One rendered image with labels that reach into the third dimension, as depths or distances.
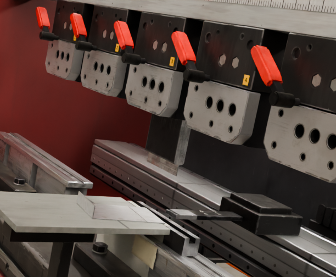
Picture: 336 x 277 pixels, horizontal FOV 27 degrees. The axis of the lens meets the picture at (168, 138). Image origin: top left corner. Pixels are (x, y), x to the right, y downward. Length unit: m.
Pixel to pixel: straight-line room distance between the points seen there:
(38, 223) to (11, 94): 0.96
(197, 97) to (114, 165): 0.83
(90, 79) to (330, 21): 0.64
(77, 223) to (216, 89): 0.29
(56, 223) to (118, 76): 0.36
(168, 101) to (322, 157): 0.36
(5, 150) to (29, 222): 0.82
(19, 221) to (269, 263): 0.51
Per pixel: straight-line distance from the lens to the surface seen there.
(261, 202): 1.32
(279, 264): 1.31
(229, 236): 1.42
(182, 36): 1.06
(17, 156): 1.76
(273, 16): 0.95
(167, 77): 1.13
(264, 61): 0.88
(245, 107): 0.95
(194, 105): 1.05
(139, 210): 1.20
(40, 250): 1.32
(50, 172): 1.56
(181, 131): 1.14
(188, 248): 1.11
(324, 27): 0.87
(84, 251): 1.26
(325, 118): 0.84
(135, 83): 1.21
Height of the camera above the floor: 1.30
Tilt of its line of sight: 8 degrees down
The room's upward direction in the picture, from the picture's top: 11 degrees clockwise
